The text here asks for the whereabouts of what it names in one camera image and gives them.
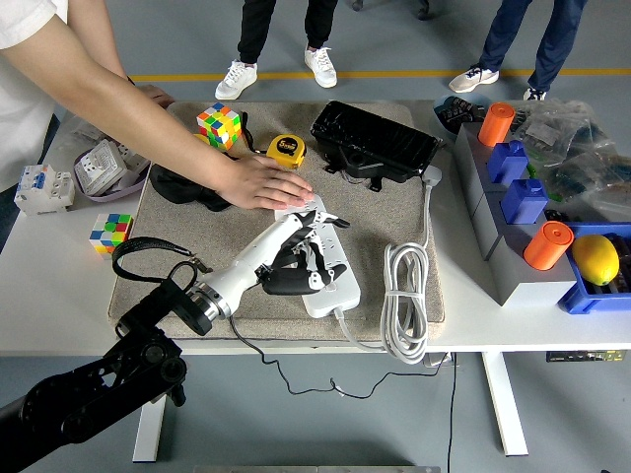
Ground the blue bowl of parts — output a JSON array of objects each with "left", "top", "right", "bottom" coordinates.
[{"left": 432, "top": 93, "right": 494, "bottom": 139}]

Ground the white power strip cable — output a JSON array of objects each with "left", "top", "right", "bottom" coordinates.
[{"left": 334, "top": 165, "right": 444, "bottom": 367}]

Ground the white table leg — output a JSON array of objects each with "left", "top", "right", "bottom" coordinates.
[
  {"left": 131, "top": 354, "right": 174, "bottom": 464},
  {"left": 480, "top": 352, "right": 529, "bottom": 457}
]

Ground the pile of clear parts bags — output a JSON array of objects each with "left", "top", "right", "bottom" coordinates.
[{"left": 512, "top": 98, "right": 631, "bottom": 226}]

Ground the black hanging cable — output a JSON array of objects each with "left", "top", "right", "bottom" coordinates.
[{"left": 446, "top": 352, "right": 457, "bottom": 473}]

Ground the yellow lemon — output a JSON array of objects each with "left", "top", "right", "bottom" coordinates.
[{"left": 571, "top": 234, "right": 621, "bottom": 287}]

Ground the blue plastic bin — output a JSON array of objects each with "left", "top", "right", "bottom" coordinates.
[{"left": 557, "top": 222, "right": 631, "bottom": 315}]

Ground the large colourful puzzle cube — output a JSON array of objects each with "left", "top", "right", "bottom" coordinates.
[{"left": 196, "top": 101, "right": 243, "bottom": 151}]

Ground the person's left hand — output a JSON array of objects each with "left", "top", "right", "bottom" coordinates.
[{"left": 132, "top": 83, "right": 176, "bottom": 109}]

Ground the orange cylinder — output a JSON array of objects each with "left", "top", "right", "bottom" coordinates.
[
  {"left": 478, "top": 101, "right": 517, "bottom": 148},
  {"left": 523, "top": 220, "right": 576, "bottom": 272}
]

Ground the black table control panel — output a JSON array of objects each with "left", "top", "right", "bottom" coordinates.
[{"left": 545, "top": 349, "right": 622, "bottom": 365}]

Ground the grey-brown mat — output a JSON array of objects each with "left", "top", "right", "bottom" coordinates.
[{"left": 106, "top": 101, "right": 448, "bottom": 344}]

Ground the small colourful puzzle cube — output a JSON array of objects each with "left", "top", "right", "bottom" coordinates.
[{"left": 90, "top": 213, "right": 135, "bottom": 257}]

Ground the white power strip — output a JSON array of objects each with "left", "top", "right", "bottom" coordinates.
[{"left": 273, "top": 193, "right": 362, "bottom": 319}]

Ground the person's right hand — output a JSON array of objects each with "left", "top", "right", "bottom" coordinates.
[{"left": 216, "top": 155, "right": 316, "bottom": 212}]

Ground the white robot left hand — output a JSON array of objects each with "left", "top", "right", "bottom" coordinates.
[{"left": 199, "top": 209, "right": 352, "bottom": 317}]

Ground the yellow tape measure round label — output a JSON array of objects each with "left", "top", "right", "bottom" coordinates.
[{"left": 240, "top": 111, "right": 308, "bottom": 171}]

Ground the black cloth pouch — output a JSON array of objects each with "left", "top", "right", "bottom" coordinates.
[{"left": 149, "top": 162, "right": 233, "bottom": 213}]

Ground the grey box stand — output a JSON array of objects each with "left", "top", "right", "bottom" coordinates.
[{"left": 453, "top": 121, "right": 578, "bottom": 307}]

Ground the lavender bowl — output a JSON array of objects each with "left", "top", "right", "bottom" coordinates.
[{"left": 72, "top": 140, "right": 151, "bottom": 204}]

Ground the white circuit breaker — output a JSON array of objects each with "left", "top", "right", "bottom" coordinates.
[{"left": 13, "top": 165, "right": 76, "bottom": 217}]

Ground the person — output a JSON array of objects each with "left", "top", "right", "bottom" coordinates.
[
  {"left": 214, "top": 0, "right": 339, "bottom": 101},
  {"left": 0, "top": 0, "right": 124, "bottom": 250},
  {"left": 447, "top": 0, "right": 591, "bottom": 102}
]

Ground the thin black plug cord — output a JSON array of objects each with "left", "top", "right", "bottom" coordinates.
[{"left": 228, "top": 314, "right": 449, "bottom": 400}]

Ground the blue plastic block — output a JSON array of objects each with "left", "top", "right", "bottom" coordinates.
[
  {"left": 486, "top": 140, "right": 531, "bottom": 188},
  {"left": 500, "top": 178, "right": 549, "bottom": 227}
]

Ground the black plastic-wrapped device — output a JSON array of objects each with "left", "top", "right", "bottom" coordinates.
[{"left": 310, "top": 101, "right": 444, "bottom": 193}]

